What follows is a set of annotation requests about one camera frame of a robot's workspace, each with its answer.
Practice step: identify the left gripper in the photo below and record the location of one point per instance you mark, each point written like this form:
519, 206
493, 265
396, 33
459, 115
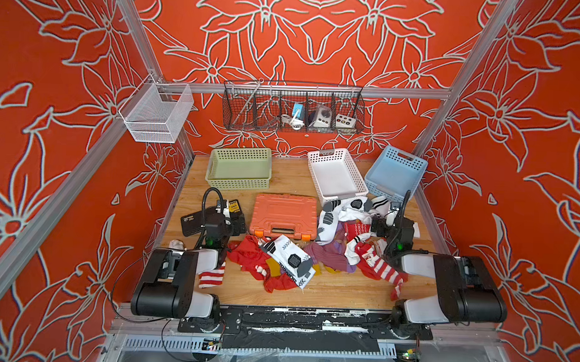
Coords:
193, 223

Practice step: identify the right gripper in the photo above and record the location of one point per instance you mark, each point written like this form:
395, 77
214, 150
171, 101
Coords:
382, 226

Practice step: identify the red christmas sock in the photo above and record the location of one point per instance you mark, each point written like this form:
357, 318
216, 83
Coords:
251, 258

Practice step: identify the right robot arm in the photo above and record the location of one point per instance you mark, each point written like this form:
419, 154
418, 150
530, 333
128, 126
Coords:
465, 290

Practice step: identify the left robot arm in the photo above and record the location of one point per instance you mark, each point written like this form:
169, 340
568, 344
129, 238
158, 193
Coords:
167, 288

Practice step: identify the green plastic basket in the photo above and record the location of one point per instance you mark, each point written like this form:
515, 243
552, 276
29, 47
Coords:
239, 168

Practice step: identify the blue plastic basket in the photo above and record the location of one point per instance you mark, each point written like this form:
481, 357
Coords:
394, 173

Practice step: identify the white plastic basket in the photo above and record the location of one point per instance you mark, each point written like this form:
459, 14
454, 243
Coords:
335, 175

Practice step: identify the black yellow bit box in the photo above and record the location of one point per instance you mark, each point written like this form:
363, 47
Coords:
192, 224

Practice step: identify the red white striped santa sock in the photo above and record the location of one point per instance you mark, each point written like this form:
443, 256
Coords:
375, 267

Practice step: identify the white crumpled tissue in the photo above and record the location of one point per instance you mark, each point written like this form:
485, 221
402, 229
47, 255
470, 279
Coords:
176, 244

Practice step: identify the white black sock pile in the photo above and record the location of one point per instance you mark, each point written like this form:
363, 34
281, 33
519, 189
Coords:
360, 209

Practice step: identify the red patterned knit sock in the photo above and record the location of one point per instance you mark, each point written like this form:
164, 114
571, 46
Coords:
353, 230

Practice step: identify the purple ribbed sock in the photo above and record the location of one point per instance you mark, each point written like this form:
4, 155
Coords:
330, 255

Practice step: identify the orange plastic tool case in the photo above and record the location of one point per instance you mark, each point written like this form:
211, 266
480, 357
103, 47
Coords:
293, 216

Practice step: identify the white black patterned sock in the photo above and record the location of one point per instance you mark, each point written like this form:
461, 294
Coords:
297, 264

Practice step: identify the white power adapter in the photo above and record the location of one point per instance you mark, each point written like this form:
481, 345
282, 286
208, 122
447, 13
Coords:
295, 119

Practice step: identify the white socket cube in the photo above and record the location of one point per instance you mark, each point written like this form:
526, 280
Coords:
321, 118

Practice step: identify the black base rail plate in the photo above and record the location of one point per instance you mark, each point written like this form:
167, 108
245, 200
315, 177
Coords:
307, 330

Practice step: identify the black wire wall basket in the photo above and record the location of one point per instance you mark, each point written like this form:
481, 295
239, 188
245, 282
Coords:
257, 105

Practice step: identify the white wire wall basket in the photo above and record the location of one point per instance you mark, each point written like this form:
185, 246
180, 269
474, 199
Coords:
152, 116

